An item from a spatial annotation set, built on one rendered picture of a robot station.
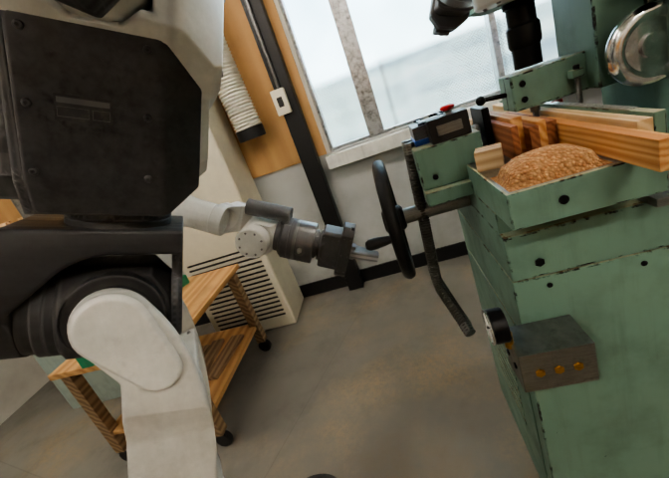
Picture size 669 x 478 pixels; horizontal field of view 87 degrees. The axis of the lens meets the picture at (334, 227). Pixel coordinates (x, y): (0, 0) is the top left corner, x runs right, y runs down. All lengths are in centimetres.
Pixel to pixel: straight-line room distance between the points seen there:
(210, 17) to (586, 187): 53
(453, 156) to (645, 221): 33
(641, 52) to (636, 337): 49
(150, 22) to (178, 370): 38
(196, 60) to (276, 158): 175
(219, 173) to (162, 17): 159
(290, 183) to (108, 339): 178
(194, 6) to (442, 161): 54
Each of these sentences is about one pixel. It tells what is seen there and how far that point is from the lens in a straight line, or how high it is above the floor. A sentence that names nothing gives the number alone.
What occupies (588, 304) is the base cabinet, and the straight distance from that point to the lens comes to 79.
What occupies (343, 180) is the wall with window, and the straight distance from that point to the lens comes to 212.
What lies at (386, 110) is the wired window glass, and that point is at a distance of 214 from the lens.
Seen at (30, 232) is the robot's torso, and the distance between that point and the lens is 49.
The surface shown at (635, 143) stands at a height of 93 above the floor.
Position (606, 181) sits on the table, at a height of 88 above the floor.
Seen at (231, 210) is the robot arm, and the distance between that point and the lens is 80.
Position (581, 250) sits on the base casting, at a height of 74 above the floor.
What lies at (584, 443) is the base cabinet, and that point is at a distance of 103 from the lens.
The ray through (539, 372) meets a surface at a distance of 73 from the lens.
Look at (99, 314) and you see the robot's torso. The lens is 47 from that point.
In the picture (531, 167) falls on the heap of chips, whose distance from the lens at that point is 60.
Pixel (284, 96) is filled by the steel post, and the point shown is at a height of 123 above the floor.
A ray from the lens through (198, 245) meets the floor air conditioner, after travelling 214.
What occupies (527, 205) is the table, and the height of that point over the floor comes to 88.
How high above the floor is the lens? 110
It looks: 18 degrees down
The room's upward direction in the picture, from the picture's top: 20 degrees counter-clockwise
